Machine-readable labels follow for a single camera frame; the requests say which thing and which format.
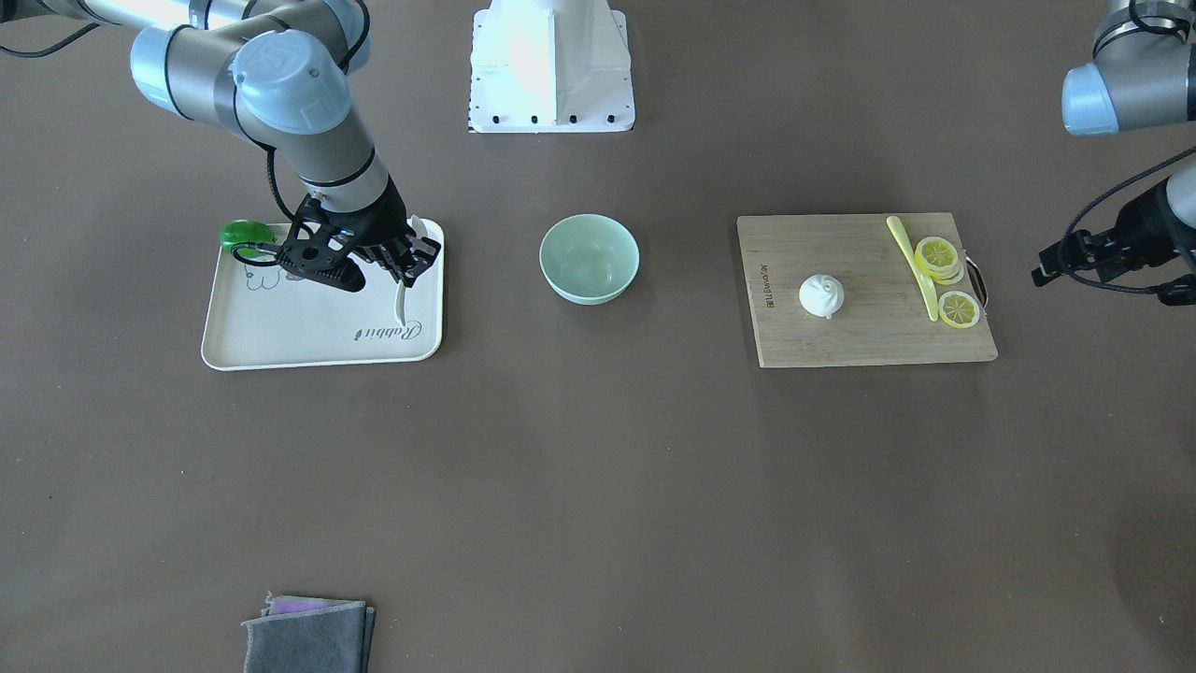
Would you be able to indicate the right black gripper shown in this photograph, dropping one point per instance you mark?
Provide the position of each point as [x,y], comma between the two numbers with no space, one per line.
[390,218]

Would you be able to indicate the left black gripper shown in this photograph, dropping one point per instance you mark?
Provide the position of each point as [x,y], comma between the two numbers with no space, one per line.
[1146,227]

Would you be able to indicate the white ceramic soup spoon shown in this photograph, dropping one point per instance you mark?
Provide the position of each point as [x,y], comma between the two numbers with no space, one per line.
[402,301]

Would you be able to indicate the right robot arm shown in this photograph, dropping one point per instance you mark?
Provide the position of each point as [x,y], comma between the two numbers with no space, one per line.
[275,73]

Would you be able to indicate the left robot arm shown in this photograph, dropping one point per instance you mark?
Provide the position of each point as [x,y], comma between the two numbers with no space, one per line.
[1140,74]

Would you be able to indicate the mint green bowl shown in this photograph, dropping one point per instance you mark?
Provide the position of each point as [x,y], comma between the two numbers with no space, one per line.
[589,259]

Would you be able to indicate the lower lemon slice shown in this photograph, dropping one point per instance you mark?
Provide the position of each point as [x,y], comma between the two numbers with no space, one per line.
[959,310]

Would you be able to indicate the lemon slice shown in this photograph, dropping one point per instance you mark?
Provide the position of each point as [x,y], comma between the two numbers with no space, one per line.
[959,310]
[940,260]

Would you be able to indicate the upper lemon slice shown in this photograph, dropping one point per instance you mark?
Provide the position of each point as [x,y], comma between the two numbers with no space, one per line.
[940,260]

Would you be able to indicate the yellow plastic knife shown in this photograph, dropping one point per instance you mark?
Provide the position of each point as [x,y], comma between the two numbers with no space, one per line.
[925,284]

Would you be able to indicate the cream rabbit serving tray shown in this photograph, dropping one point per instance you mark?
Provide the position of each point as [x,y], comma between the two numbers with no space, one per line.
[261,318]

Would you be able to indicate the green lime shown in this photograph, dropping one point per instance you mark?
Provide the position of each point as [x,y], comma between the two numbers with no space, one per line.
[244,231]

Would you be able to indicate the wooden cutting board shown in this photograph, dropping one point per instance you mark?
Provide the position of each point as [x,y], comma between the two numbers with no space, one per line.
[883,320]

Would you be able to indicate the grey folded cloth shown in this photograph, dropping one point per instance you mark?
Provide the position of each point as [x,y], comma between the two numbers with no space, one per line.
[309,634]

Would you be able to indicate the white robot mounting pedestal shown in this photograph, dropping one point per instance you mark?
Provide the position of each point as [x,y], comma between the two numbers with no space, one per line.
[550,67]

